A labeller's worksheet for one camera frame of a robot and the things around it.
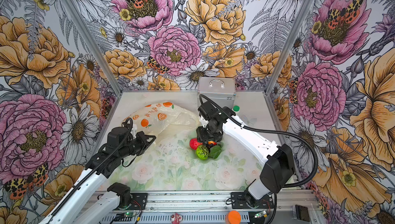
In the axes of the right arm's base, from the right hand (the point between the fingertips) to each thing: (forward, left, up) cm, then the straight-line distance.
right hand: (204, 144), depth 76 cm
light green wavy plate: (-3, -3, -12) cm, 13 cm away
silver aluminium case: (+39, -13, -2) cm, 41 cm away
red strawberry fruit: (+5, +5, -8) cm, 11 cm away
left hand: (+1, +23, +2) cm, 23 cm away
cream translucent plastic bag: (+18, +23, -4) cm, 29 cm away
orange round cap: (-29, -11, -6) cm, 31 cm away
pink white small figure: (-28, +13, -12) cm, 33 cm away
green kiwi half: (-2, +1, -6) cm, 6 cm away
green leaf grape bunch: (0, -6, -8) cm, 10 cm away
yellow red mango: (+7, -4, -12) cm, 15 cm away
